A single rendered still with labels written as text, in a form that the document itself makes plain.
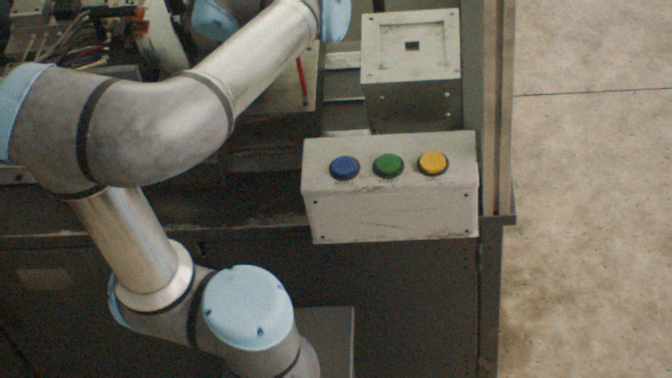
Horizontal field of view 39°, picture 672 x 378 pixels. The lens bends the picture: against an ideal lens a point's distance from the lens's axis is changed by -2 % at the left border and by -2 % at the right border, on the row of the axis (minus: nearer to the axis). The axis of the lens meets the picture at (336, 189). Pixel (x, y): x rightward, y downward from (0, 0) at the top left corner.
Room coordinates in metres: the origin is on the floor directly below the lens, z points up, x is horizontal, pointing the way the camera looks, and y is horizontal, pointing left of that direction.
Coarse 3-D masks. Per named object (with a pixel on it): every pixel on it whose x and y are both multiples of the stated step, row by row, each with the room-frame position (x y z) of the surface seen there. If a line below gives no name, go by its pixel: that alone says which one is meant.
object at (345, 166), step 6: (342, 156) 1.01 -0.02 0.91; (348, 156) 1.01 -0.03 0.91; (336, 162) 1.00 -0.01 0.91; (342, 162) 1.00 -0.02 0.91; (348, 162) 1.00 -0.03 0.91; (354, 162) 1.00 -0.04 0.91; (336, 168) 0.99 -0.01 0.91; (342, 168) 0.99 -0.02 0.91; (348, 168) 0.99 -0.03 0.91; (354, 168) 0.98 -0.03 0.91; (336, 174) 0.98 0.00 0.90; (342, 174) 0.98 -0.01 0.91; (348, 174) 0.98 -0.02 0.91
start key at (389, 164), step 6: (384, 156) 1.00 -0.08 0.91; (390, 156) 0.99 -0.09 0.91; (396, 156) 0.99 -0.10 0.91; (378, 162) 0.99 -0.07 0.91; (384, 162) 0.98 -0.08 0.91; (390, 162) 0.98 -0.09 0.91; (396, 162) 0.98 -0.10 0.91; (378, 168) 0.98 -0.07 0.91; (384, 168) 0.97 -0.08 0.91; (390, 168) 0.97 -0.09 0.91; (396, 168) 0.97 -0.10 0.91; (384, 174) 0.96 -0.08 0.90; (390, 174) 0.96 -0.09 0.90
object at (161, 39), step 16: (160, 0) 1.44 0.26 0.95; (144, 16) 1.40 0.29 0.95; (160, 16) 1.39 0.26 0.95; (176, 16) 1.38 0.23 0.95; (144, 32) 1.35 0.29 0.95; (160, 32) 1.35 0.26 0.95; (176, 32) 1.34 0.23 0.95; (192, 32) 1.33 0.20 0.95; (144, 48) 1.31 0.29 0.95; (160, 48) 1.30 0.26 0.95; (176, 48) 1.29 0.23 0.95; (192, 48) 1.29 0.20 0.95; (208, 48) 1.28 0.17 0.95; (160, 64) 1.26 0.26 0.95; (176, 64) 1.25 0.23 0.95; (192, 64) 1.25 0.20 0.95
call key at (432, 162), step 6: (426, 156) 0.98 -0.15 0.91; (432, 156) 0.98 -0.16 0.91; (438, 156) 0.98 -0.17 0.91; (420, 162) 0.97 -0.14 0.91; (426, 162) 0.97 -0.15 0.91; (432, 162) 0.97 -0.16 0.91; (438, 162) 0.96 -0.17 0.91; (444, 162) 0.96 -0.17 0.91; (426, 168) 0.96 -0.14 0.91; (432, 168) 0.95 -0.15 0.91; (438, 168) 0.95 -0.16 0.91
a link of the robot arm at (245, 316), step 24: (216, 288) 0.76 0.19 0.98; (240, 288) 0.75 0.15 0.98; (264, 288) 0.75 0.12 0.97; (192, 312) 0.74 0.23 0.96; (216, 312) 0.72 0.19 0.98; (240, 312) 0.71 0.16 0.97; (264, 312) 0.71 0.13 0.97; (288, 312) 0.72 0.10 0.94; (192, 336) 0.72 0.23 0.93; (216, 336) 0.70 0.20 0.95; (240, 336) 0.68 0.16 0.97; (264, 336) 0.68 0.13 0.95; (288, 336) 0.70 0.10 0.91; (240, 360) 0.68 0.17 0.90; (264, 360) 0.68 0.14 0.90; (288, 360) 0.69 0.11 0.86
